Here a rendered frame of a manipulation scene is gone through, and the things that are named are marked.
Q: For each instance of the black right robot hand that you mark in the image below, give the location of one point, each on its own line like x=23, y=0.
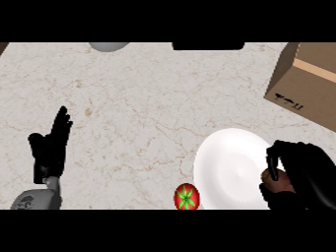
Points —
x=312, y=177

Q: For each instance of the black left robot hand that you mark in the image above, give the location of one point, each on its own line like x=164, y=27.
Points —
x=53, y=147

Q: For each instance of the brown sweet potato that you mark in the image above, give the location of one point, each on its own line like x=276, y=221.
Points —
x=281, y=183

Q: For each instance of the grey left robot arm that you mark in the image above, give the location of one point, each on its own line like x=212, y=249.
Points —
x=38, y=198

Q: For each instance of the white plate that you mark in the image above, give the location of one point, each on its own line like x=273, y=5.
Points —
x=233, y=167

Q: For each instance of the brown cardboard box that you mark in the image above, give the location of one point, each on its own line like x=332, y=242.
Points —
x=316, y=85

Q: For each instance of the red tomato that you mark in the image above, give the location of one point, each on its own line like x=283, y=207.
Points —
x=187, y=197

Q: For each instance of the grey rounded object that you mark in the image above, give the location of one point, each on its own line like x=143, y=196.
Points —
x=109, y=46

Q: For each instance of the black appliance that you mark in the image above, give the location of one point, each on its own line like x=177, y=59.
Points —
x=208, y=46

